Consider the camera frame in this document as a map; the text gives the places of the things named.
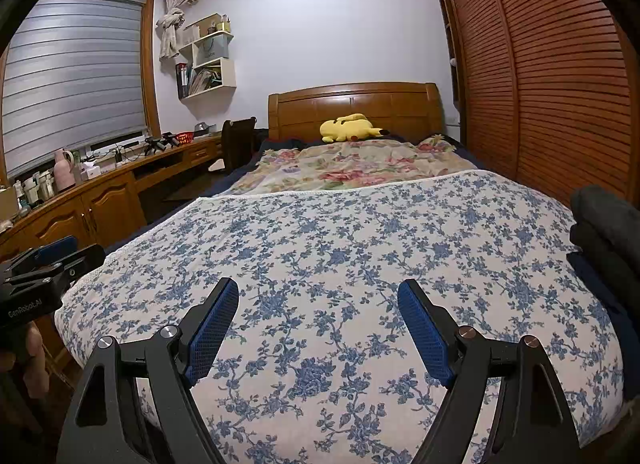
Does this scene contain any wooden desk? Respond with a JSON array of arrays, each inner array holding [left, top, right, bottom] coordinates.
[[0, 133, 223, 370]]

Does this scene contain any grey shopping bag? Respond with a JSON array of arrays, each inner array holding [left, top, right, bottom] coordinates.
[[192, 34, 231, 68]]

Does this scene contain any red floral quilt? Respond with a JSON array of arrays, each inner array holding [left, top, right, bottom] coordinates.
[[227, 137, 476, 197]]

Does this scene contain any pink vase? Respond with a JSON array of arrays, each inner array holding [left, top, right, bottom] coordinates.
[[54, 148, 76, 190]]

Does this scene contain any floral pillow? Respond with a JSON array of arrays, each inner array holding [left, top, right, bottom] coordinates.
[[415, 134, 458, 155]]

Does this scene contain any person's left hand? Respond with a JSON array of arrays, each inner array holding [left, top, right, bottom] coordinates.
[[26, 326, 52, 399]]

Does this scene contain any tied beige curtain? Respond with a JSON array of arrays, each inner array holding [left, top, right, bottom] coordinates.
[[156, 0, 198, 61]]

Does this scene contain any white wall shelf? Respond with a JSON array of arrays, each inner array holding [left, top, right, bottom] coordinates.
[[175, 13, 237, 100]]

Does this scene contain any wooden bed headboard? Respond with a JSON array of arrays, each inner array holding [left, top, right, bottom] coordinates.
[[267, 82, 446, 142]]

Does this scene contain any black device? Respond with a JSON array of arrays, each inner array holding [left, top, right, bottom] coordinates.
[[144, 133, 176, 152]]

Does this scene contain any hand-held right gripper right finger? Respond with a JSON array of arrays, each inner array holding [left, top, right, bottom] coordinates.
[[397, 278, 583, 464]]

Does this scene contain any row of books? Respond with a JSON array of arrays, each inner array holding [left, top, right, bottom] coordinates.
[[176, 62, 221, 98]]

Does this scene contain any wooden slatted wardrobe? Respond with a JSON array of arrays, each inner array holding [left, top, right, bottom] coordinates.
[[427, 0, 640, 215]]

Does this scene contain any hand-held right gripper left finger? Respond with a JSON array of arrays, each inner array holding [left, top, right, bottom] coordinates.
[[55, 277, 241, 464]]

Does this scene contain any grey window blind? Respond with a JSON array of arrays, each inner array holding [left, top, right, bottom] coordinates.
[[2, 0, 151, 177]]

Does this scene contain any blue floral blanket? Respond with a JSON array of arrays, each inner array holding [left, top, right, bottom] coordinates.
[[54, 169, 626, 464]]

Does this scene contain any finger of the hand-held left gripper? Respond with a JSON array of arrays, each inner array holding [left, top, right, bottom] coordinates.
[[0, 235, 81, 278], [10, 243, 107, 293]]

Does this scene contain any black jacket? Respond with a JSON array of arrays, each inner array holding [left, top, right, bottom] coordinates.
[[570, 185, 640, 232]]

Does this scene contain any yellow plush toy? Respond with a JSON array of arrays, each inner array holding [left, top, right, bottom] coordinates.
[[320, 113, 391, 144]]

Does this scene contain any dark chair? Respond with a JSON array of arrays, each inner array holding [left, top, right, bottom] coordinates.
[[207, 117, 257, 175]]

